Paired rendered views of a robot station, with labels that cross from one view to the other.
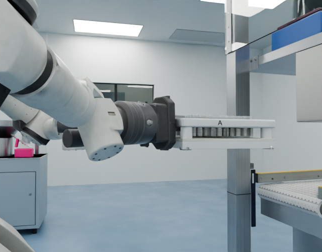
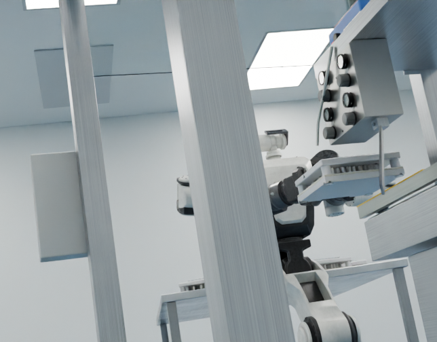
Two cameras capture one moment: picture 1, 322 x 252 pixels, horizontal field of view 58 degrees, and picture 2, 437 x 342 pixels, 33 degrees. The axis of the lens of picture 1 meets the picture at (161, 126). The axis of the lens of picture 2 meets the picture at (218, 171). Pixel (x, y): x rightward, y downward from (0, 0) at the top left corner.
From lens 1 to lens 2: 242 cm
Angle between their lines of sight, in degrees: 92
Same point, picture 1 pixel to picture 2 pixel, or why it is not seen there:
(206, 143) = (303, 195)
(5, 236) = (319, 280)
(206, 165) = not seen: outside the picture
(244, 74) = (417, 81)
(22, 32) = (184, 192)
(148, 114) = (272, 189)
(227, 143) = (309, 190)
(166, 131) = (294, 193)
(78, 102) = not seen: hidden behind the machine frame
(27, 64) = (188, 200)
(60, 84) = not seen: hidden behind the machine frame
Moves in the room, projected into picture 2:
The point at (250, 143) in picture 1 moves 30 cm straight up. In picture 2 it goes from (316, 185) to (297, 88)
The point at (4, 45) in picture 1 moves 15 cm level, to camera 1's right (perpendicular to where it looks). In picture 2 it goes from (183, 198) to (178, 188)
